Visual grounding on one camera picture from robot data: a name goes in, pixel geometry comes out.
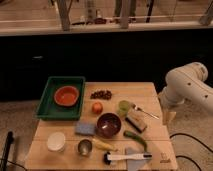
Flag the blue sponge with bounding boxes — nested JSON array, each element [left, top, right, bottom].
[[75, 122, 95, 136]]

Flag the grey cloth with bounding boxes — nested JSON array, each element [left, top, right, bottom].
[[125, 147, 152, 171]]

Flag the white paper cup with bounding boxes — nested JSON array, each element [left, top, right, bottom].
[[46, 132, 66, 152]]

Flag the yellow corn cob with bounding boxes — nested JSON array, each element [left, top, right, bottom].
[[92, 138, 117, 151]]

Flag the wooden block brush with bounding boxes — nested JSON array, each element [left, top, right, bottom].
[[125, 113, 147, 133]]

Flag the small metal cup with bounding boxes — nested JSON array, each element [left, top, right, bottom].
[[78, 139, 93, 156]]

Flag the green plastic cup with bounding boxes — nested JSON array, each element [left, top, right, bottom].
[[118, 100, 130, 117]]

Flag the green plastic tray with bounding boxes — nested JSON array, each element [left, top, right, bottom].
[[36, 76, 85, 121]]

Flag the white handled brush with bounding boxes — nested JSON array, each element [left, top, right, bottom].
[[103, 152, 152, 165]]

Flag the black cable on floor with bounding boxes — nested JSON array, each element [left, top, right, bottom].
[[169, 132, 213, 171]]

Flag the green chili pepper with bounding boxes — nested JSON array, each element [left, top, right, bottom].
[[123, 130, 148, 152]]

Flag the dark purple bowl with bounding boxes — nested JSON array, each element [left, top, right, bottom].
[[96, 113, 121, 138]]

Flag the bunch of dark grapes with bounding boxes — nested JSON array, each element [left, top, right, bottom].
[[90, 90, 112, 100]]

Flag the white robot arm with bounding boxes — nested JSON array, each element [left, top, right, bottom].
[[159, 62, 213, 114]]

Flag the orange bowl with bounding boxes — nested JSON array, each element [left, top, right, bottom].
[[54, 86, 79, 107]]

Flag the orange apple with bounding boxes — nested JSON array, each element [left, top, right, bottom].
[[92, 102, 103, 114]]

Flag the black stand on floor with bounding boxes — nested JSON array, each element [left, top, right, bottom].
[[0, 131, 14, 171]]

